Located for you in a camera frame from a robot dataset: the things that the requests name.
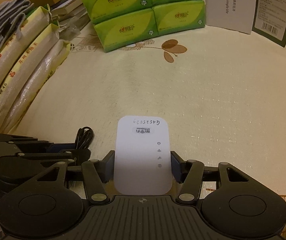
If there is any dark green labelled box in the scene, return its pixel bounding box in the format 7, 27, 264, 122
252, 0, 286, 47

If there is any white cardboard box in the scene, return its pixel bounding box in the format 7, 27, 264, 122
205, 0, 256, 34

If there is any white wifi plug adapter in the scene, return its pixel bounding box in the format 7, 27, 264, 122
114, 115, 172, 196

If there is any vacuum rice pack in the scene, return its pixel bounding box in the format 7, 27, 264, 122
0, 40, 71, 133
0, 23, 59, 128
0, 7, 50, 86

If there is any green tissue pack bundle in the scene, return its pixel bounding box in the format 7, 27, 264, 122
82, 0, 205, 52

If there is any black cable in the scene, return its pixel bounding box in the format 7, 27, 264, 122
73, 126, 95, 165

